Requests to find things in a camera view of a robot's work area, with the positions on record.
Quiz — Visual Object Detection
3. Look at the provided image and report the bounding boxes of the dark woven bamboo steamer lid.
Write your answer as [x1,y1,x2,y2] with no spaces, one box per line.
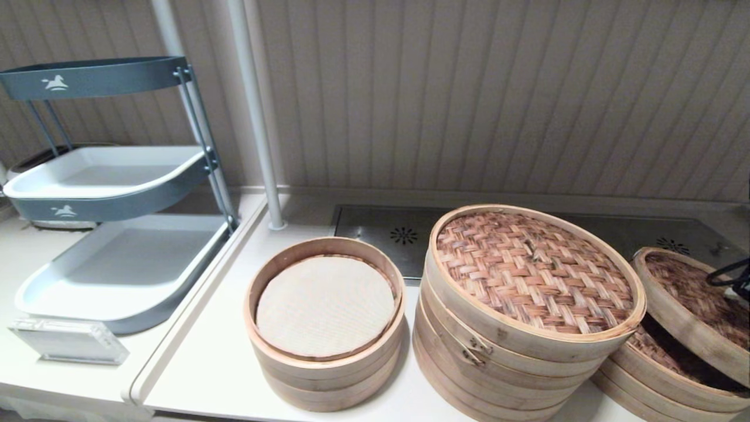
[632,246,750,389]

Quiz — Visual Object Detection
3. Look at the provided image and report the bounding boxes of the light woven bamboo steamer lid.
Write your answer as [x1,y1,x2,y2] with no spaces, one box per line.
[423,204,647,379]

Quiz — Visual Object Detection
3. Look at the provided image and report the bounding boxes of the beige cloth steamer liner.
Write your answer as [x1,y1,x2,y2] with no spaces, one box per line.
[255,255,396,359]

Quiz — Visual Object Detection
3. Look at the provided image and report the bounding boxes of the thick white pole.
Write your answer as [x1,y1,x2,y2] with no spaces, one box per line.
[226,0,289,231]

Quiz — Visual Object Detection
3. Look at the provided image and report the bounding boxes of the white-lined grey rack tray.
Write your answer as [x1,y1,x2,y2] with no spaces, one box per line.
[15,214,232,336]
[2,145,219,222]

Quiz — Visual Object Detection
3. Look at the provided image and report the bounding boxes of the thin white pole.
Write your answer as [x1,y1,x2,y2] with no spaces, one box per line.
[149,0,203,141]

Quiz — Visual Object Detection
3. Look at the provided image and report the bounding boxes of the clear acrylic warning sign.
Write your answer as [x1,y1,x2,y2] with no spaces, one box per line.
[7,316,129,366]

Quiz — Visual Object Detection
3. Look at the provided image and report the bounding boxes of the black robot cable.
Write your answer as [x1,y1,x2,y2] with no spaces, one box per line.
[705,258,750,289]

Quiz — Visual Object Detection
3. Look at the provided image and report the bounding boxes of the dark grey tiered rack frame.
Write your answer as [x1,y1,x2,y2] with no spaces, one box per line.
[0,56,240,232]

